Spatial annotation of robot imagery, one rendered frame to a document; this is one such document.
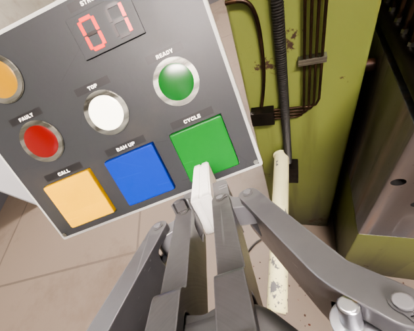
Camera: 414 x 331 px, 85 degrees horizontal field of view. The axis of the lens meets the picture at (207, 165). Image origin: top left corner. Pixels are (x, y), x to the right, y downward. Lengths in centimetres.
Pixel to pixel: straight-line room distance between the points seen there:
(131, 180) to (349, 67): 49
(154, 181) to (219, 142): 11
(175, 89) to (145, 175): 12
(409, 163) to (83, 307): 163
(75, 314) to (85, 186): 140
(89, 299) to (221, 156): 147
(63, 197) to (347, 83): 60
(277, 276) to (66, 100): 53
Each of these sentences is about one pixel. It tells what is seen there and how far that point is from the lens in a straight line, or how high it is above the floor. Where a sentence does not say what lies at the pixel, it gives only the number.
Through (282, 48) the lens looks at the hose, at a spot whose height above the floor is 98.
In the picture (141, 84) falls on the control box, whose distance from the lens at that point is 31.
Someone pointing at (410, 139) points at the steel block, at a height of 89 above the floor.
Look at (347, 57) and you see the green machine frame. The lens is 58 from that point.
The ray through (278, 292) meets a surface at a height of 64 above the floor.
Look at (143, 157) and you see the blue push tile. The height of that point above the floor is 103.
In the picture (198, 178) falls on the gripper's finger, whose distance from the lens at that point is 18.
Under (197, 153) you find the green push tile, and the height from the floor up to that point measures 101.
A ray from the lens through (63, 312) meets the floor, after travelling 179.
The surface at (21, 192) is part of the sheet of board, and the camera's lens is 247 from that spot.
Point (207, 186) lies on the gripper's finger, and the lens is 16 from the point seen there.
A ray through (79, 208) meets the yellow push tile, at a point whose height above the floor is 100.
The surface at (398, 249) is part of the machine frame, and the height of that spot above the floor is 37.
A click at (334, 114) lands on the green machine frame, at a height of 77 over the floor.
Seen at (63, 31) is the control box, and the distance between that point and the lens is 35.
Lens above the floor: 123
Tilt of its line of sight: 49 degrees down
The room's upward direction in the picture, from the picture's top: 29 degrees counter-clockwise
